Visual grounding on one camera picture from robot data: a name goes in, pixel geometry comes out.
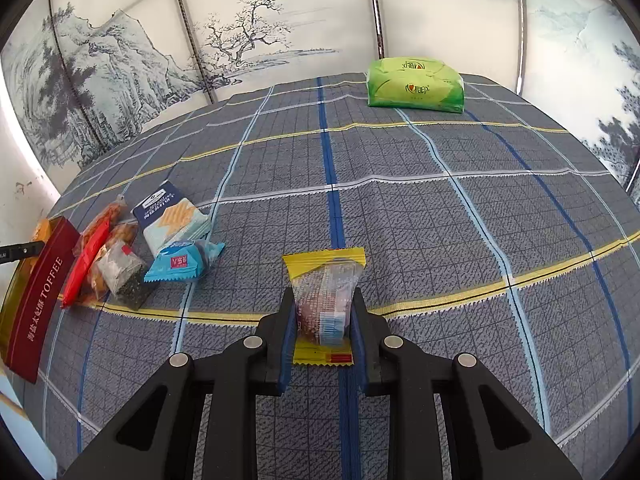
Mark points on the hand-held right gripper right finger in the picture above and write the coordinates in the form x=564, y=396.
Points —
x=357, y=360

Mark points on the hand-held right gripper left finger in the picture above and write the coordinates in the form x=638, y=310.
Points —
x=286, y=360

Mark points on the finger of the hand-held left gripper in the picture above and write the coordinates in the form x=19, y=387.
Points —
x=22, y=250

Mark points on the gold metal tray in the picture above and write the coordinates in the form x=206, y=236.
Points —
x=40, y=300

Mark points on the red snack bar packet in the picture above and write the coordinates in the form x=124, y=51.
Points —
x=82, y=265

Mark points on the clear packet of orange snacks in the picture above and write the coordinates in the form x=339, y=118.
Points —
x=125, y=232
x=107, y=215

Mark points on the yellow clear snack packet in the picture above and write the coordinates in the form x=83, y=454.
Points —
x=320, y=270

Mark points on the grey clear snack packet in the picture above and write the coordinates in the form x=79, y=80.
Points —
x=122, y=272

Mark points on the light blue snack packet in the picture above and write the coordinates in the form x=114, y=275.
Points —
x=175, y=262

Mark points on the orange snack packet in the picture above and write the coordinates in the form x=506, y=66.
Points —
x=41, y=230

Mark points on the blue cracker packet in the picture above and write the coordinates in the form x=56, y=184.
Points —
x=170, y=220

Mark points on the grey plaid tablecloth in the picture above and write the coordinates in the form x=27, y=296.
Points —
x=450, y=235

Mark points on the green snack packet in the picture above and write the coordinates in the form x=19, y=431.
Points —
x=415, y=87

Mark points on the landscape painted screen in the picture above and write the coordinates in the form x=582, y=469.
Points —
x=250, y=35

